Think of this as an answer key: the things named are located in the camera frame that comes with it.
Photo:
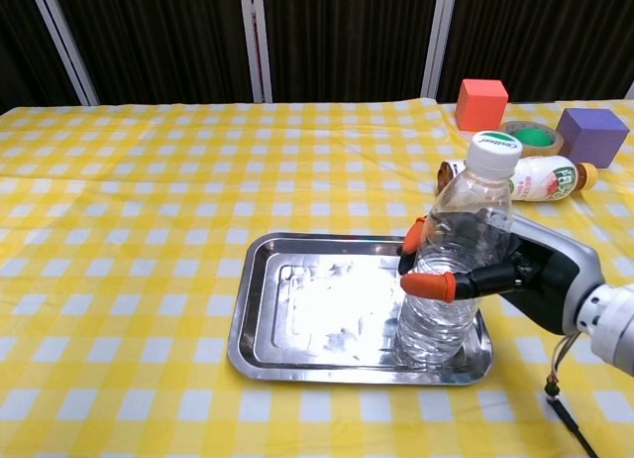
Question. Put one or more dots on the green ball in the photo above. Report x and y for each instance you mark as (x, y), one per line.
(534, 137)

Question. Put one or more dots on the white drink bottle orange cap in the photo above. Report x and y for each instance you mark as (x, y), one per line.
(545, 183)

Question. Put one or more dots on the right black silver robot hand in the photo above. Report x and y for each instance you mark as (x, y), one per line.
(545, 279)

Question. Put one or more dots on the transparent water bottle white cap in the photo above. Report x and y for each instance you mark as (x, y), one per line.
(455, 324)

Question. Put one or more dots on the rectangular metal tray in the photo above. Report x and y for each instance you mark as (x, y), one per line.
(322, 319)

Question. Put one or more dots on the red foam cube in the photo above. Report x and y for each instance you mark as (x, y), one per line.
(480, 106)

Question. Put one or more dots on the yellow white checked tablecloth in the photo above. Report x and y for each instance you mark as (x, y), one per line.
(124, 230)

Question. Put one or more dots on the white partition post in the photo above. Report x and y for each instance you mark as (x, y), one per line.
(256, 41)
(64, 44)
(630, 92)
(439, 36)

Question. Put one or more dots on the purple foam cube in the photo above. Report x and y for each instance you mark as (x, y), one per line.
(592, 138)

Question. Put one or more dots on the clear brown tape roll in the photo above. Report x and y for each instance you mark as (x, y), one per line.
(557, 141)

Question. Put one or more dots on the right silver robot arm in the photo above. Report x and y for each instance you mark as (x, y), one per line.
(611, 324)

